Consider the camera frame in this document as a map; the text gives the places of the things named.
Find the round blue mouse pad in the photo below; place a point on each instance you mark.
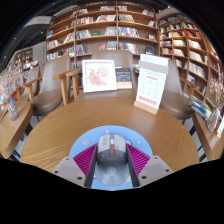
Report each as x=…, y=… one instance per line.
x=83, y=140

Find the small white table sign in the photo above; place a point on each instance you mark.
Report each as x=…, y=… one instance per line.
x=220, y=128

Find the dark blue book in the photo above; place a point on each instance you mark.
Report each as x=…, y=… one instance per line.
x=124, y=77

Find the wooden side table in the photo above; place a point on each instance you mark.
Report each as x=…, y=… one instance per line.
x=13, y=130
x=211, y=143

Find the brown upholstered armchair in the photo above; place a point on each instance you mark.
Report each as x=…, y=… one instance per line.
x=173, y=100
x=106, y=55
x=50, y=86

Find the curved wooden bookshelf unit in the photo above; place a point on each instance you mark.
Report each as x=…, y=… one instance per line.
x=186, y=46

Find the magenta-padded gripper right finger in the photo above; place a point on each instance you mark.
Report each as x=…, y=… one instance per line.
x=156, y=169

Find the wooden bookshelf unit with books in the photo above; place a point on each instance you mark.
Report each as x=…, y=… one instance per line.
x=100, y=30

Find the vase with pink dried flowers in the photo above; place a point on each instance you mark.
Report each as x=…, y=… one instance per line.
x=10, y=86

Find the stack of books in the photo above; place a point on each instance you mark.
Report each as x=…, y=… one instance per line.
x=200, y=106

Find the white hanging ceiling sign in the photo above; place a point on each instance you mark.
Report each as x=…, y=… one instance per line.
x=38, y=20

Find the grey computer mouse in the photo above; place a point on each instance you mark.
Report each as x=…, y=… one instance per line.
x=111, y=160

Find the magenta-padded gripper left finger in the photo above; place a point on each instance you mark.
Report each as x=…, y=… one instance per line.
x=66, y=169

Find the distant wooden bookshelf unit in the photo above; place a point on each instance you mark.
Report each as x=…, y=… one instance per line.
x=24, y=58

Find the white sign on wooden base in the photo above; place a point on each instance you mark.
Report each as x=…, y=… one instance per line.
x=151, y=86

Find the white framed floral picture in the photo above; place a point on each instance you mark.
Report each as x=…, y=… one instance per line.
x=99, y=76

